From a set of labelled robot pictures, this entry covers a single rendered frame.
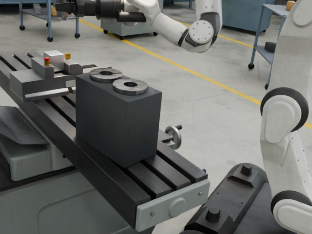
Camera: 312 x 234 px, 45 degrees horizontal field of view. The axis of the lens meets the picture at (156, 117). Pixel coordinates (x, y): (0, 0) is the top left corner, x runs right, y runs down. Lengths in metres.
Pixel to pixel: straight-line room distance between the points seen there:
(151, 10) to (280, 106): 0.51
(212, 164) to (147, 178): 1.89
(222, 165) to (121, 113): 1.96
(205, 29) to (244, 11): 6.00
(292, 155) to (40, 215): 0.87
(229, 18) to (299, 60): 6.21
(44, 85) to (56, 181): 0.33
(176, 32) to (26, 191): 0.71
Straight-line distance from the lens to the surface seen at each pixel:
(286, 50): 1.18
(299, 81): 1.20
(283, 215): 1.34
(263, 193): 1.61
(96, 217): 1.56
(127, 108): 0.91
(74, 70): 1.42
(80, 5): 1.26
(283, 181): 1.34
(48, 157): 1.30
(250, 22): 7.23
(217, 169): 2.78
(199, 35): 1.25
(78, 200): 1.46
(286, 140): 1.23
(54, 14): 5.85
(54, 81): 1.40
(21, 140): 1.24
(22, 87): 1.36
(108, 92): 0.96
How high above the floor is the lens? 1.46
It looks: 25 degrees down
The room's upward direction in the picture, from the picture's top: 5 degrees clockwise
